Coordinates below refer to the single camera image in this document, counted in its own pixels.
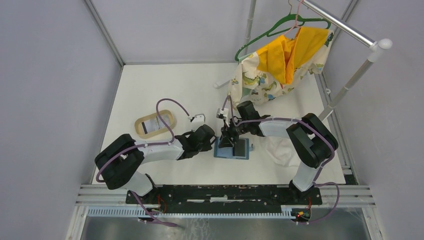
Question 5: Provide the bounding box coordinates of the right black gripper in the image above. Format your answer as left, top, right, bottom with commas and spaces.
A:
218, 118, 250, 149

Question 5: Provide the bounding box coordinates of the blue card holder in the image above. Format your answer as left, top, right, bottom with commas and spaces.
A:
213, 140, 255, 160

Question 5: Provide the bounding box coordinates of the beige oval tray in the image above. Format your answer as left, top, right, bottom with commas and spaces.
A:
134, 110, 176, 139

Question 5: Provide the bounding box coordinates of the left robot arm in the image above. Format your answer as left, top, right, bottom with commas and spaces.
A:
94, 124, 217, 204

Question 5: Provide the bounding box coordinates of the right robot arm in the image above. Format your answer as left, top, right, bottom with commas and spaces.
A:
216, 100, 339, 204

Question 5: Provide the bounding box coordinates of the VIP card in tray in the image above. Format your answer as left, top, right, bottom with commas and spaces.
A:
140, 118, 168, 134

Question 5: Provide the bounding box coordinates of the white cloth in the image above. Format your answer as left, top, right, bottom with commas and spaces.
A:
261, 136, 301, 168

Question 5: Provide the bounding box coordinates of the dinosaur print yellow garment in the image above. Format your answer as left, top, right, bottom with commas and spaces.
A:
228, 27, 334, 105

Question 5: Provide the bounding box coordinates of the pink clothes hanger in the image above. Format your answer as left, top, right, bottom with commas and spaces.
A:
283, 0, 304, 36

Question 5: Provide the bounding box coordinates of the green clothes hanger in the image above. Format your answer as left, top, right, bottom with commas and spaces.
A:
234, 13, 332, 63

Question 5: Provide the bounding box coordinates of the metal clothes rack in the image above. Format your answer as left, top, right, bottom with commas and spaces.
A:
213, 0, 393, 123

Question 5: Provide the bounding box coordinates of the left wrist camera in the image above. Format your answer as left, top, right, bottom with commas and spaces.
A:
190, 113, 206, 125

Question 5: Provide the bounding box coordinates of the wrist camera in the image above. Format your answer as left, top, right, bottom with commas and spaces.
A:
216, 107, 229, 120
190, 113, 206, 125

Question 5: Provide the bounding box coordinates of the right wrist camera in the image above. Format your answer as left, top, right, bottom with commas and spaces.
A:
216, 107, 229, 120

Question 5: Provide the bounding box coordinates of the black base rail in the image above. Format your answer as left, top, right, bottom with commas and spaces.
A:
140, 184, 323, 214

